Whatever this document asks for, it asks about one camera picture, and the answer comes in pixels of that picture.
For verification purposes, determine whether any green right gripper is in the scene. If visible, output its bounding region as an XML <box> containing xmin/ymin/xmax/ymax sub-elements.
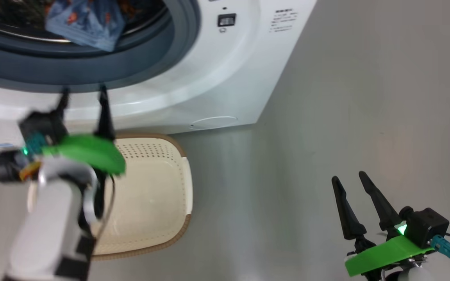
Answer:
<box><xmin>331</xmin><ymin>171</ymin><xmax>434</xmax><ymax>281</ymax></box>

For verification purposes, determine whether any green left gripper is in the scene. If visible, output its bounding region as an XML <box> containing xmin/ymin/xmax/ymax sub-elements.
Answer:
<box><xmin>39</xmin><ymin>84</ymin><xmax>127</xmax><ymax>175</ymax></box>

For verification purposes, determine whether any blue garment with orange print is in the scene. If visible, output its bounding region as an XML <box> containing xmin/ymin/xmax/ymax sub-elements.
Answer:
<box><xmin>45</xmin><ymin>0</ymin><xmax>126</xmax><ymax>52</ymax></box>

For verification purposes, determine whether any grey rubber door gasket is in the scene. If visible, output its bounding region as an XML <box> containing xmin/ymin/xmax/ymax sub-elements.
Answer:
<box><xmin>0</xmin><ymin>0</ymin><xmax>201</xmax><ymax>93</ymax></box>

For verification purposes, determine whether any cream perforated laundry basket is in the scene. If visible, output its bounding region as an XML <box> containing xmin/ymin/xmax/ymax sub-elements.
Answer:
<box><xmin>28</xmin><ymin>133</ymin><xmax>193</xmax><ymax>261</ymax></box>

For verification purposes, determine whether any white front-load washing machine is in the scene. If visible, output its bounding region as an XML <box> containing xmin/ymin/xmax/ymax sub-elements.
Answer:
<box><xmin>0</xmin><ymin>0</ymin><xmax>318</xmax><ymax>146</ymax></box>

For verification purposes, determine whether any round white drain filter cover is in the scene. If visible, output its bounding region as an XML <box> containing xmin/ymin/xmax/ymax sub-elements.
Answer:
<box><xmin>189</xmin><ymin>116</ymin><xmax>238</xmax><ymax>130</ymax></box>

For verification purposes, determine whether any printed text label on washer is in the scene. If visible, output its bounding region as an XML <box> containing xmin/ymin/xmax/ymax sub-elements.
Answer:
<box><xmin>269</xmin><ymin>9</ymin><xmax>299</xmax><ymax>33</ymax></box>

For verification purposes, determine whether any teal left camera connector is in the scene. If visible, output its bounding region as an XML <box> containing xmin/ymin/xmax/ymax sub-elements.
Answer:
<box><xmin>26</xmin><ymin>133</ymin><xmax>46</xmax><ymax>155</ymax></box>

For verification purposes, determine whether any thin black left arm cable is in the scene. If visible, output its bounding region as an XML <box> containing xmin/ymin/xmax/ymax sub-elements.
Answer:
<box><xmin>91</xmin><ymin>175</ymin><xmax>117</xmax><ymax>239</ymax></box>

